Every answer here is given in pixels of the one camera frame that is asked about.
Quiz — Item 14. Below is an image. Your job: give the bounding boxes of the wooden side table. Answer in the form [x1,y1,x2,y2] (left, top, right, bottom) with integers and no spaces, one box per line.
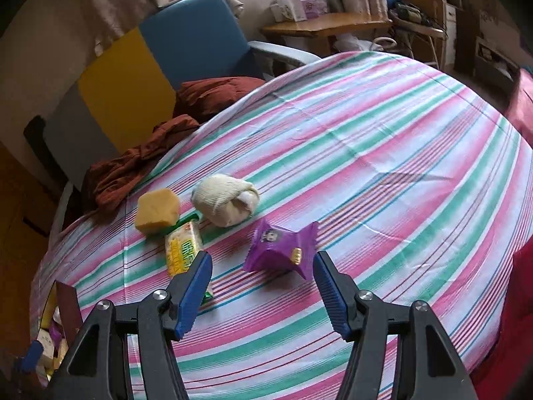
[260,13,392,52]

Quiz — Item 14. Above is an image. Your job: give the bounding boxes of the black rolled mat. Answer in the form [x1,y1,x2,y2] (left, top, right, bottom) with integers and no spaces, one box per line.
[23,115,68,201]

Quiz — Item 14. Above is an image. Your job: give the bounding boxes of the yellow sponge on bed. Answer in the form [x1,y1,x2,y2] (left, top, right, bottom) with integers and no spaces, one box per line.
[135,188,181,235]

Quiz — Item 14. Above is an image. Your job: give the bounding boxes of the cream rolled sock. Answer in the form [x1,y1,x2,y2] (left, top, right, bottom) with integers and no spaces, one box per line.
[191,174,260,228]

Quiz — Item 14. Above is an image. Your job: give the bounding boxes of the green cracker packet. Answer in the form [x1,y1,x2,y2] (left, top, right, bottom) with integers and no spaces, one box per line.
[164,211,214,304]

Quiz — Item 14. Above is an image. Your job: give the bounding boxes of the white product box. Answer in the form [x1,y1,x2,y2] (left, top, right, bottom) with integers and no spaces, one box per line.
[275,0,307,22]

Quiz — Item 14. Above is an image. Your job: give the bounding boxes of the striped bed sheet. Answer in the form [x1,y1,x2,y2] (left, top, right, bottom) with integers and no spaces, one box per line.
[30,52,532,399]

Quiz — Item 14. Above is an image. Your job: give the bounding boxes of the cluttered white shelf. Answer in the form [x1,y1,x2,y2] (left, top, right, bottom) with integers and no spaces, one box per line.
[389,0,456,72]

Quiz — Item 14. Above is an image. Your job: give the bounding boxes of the gold metal tray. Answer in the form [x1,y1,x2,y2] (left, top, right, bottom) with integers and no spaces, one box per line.
[30,280,83,386]

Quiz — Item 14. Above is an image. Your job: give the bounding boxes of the maroon crumpled cloth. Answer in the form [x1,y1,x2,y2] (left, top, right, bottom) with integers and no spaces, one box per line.
[82,76,266,215]

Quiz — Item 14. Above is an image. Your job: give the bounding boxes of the grey yellow blue chair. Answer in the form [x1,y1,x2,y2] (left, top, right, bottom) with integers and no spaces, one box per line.
[43,0,322,234]

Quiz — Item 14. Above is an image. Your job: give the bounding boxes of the purple snack packet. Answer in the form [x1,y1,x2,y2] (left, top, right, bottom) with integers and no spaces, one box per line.
[243,218,319,281]

